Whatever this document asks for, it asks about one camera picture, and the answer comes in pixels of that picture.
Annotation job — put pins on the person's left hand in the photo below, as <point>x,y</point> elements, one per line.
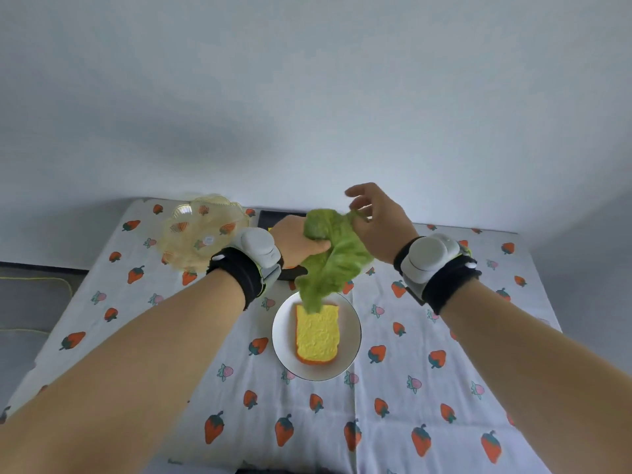
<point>291,239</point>

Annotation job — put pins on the person's right hand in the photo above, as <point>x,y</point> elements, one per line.
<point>387,229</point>

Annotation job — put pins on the white round plate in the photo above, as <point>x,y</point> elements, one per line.
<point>284,340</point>

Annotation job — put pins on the yellow toast slice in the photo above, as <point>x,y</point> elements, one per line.
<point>317,335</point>

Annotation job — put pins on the strawberry print tablecloth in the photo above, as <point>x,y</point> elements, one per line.
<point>424,389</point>

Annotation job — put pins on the person's left thumb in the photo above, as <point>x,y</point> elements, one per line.
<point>316,248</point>

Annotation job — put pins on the grey cushion with yellow piping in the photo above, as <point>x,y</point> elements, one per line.
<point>29,306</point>

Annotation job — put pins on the person's right fingers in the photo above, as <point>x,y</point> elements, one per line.
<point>363,192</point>

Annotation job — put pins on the person's right forearm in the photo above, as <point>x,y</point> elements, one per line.
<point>538,385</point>

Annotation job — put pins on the black tray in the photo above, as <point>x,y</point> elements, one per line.
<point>276,219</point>

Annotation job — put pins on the green lettuce leaf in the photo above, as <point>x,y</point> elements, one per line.
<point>335,261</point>

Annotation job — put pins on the person's left forearm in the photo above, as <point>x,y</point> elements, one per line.
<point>123,375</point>

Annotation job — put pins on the clear yellow glass dish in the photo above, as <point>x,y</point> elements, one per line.
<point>197,231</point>

